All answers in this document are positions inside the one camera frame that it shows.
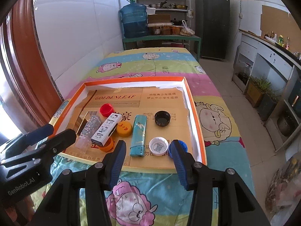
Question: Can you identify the black refrigerator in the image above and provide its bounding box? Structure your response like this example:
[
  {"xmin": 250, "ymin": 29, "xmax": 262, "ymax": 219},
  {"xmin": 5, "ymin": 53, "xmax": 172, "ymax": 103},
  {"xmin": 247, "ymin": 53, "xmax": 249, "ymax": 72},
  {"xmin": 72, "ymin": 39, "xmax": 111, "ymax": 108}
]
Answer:
[{"xmin": 195, "ymin": 0, "xmax": 230, "ymax": 60}]

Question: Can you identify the white bottle cap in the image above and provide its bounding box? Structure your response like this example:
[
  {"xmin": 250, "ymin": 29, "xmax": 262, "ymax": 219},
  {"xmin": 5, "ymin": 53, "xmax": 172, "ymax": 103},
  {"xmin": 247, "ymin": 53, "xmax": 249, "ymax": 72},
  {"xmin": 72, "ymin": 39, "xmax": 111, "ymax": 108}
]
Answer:
[{"xmin": 148, "ymin": 137, "xmax": 169, "ymax": 156}]

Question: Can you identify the blue bottle cap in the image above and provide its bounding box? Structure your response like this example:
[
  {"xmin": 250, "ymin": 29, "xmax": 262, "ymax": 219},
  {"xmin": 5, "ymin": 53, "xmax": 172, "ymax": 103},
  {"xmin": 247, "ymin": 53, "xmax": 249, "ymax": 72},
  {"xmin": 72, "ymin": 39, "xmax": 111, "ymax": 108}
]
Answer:
[{"xmin": 167, "ymin": 140, "xmax": 188, "ymax": 159}]

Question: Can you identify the red bottle cap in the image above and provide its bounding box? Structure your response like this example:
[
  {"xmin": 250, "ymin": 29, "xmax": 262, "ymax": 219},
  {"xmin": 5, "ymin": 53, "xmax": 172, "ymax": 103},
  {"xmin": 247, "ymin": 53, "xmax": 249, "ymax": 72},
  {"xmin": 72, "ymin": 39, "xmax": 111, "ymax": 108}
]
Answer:
[{"xmin": 100, "ymin": 103, "xmax": 114, "ymax": 117}]

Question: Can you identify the brown cardboard box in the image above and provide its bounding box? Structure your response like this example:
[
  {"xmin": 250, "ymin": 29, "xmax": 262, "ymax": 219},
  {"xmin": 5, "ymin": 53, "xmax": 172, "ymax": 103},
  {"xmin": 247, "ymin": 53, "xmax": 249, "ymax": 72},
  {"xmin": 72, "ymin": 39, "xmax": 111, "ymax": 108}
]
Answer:
[{"xmin": 148, "ymin": 14, "xmax": 171, "ymax": 24}]

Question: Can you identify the orange printed bottle cap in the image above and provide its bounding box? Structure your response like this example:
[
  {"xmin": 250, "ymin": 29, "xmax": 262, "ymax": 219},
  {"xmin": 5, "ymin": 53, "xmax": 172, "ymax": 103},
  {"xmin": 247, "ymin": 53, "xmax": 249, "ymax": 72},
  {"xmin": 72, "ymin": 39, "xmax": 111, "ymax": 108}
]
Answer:
[{"xmin": 116, "ymin": 121, "xmax": 133, "ymax": 137}]

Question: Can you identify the clear glitter lighter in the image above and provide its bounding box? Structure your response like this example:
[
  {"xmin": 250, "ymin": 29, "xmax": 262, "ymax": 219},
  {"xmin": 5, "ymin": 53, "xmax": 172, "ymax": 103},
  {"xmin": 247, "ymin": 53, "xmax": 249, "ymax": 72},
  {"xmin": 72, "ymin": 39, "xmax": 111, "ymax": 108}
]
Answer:
[{"xmin": 75, "ymin": 115, "xmax": 102, "ymax": 153}]

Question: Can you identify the kitchen storage shelf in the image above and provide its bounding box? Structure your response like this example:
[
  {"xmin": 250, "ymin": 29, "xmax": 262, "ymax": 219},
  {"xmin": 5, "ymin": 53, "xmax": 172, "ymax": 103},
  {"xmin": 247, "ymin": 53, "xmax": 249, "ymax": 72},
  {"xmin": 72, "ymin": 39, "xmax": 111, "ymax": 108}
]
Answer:
[{"xmin": 134, "ymin": 0, "xmax": 190, "ymax": 36}]

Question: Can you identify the orange cardboard tray box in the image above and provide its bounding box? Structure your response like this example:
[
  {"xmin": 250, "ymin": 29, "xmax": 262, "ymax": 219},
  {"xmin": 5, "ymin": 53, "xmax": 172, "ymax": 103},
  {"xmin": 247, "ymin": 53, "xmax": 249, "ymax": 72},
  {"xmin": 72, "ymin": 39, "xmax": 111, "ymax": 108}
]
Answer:
[{"xmin": 54, "ymin": 76, "xmax": 207, "ymax": 173}]

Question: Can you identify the green metal bench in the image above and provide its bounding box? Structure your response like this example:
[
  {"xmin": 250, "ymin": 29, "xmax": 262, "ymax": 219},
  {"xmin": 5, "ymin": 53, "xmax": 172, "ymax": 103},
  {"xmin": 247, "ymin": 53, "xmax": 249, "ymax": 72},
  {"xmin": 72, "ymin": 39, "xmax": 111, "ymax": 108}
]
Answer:
[{"xmin": 122, "ymin": 34, "xmax": 203, "ymax": 62}]

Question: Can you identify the teal blue lighter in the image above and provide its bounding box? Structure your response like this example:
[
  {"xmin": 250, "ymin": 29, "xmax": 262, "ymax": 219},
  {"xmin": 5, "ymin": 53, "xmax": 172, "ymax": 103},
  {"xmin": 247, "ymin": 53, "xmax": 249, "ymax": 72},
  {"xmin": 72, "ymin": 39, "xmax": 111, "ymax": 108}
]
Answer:
[{"xmin": 130, "ymin": 115, "xmax": 147, "ymax": 157}]

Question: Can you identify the red wooden door frame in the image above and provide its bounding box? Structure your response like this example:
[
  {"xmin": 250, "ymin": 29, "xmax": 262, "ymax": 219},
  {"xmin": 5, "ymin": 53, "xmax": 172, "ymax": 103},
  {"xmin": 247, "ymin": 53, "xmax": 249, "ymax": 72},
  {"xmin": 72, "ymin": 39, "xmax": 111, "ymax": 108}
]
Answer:
[{"xmin": 1, "ymin": 0, "xmax": 63, "ymax": 133}]

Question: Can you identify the cartoon patterned bed quilt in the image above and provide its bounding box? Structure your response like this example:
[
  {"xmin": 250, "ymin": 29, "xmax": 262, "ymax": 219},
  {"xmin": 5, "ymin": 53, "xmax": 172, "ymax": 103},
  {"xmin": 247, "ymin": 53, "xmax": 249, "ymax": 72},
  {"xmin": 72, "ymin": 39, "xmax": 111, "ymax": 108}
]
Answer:
[{"xmin": 50, "ymin": 47, "xmax": 254, "ymax": 225}]

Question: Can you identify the black bottle cap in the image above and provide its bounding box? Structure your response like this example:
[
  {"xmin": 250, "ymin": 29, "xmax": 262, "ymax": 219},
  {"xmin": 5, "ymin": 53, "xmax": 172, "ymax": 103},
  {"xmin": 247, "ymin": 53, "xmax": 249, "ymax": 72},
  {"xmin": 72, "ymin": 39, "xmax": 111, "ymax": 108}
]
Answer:
[{"xmin": 154, "ymin": 110, "xmax": 171, "ymax": 127}]

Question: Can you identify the potted green plant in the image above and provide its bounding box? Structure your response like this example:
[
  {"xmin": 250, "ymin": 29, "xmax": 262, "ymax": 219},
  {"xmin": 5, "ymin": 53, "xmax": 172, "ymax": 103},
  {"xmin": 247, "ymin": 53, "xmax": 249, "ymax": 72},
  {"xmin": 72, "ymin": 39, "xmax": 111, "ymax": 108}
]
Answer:
[{"xmin": 245, "ymin": 76, "xmax": 281, "ymax": 121}]

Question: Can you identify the blue water jug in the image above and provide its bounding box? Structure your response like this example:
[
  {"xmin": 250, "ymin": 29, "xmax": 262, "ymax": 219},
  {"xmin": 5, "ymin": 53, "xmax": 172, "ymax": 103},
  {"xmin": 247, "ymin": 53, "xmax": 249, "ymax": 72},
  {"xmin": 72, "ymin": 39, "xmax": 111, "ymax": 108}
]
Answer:
[{"xmin": 120, "ymin": 0, "xmax": 148, "ymax": 38}]

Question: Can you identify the white Hello Kitty lighter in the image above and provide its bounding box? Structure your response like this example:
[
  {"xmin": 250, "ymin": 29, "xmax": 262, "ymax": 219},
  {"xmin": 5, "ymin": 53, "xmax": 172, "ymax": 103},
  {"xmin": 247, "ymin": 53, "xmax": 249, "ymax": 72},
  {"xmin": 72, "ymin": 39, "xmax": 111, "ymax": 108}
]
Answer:
[{"xmin": 91, "ymin": 113, "xmax": 122, "ymax": 146}]

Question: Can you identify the white plastic bag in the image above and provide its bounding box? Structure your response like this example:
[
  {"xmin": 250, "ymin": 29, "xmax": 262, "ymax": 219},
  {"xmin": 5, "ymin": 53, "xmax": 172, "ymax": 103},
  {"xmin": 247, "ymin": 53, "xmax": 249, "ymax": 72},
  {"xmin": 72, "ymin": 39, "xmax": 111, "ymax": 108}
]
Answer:
[{"xmin": 180, "ymin": 20, "xmax": 195, "ymax": 36}]

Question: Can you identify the white counter cabinet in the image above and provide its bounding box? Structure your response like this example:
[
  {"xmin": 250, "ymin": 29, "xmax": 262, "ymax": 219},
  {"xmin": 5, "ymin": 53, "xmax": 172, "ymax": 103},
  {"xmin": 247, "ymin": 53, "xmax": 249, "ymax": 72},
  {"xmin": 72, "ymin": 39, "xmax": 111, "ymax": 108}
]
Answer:
[{"xmin": 232, "ymin": 32, "xmax": 300, "ymax": 151}]

